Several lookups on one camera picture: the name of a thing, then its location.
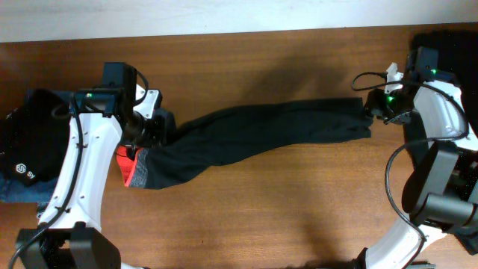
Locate black leggings red grey waistband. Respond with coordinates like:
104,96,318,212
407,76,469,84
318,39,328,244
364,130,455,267
117,98,373,190

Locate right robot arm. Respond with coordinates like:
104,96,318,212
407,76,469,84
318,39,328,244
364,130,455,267
349,46,477,268

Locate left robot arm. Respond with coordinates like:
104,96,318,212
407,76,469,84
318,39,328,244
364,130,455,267
8,62,169,269

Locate black garment pile right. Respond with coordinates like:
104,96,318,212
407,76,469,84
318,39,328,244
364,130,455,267
404,30,477,256

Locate folded black shirt with logo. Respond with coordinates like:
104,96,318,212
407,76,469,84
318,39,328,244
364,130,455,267
1,89,70,187

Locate folded blue jeans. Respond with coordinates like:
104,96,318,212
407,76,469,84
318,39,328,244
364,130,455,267
1,173,58,212

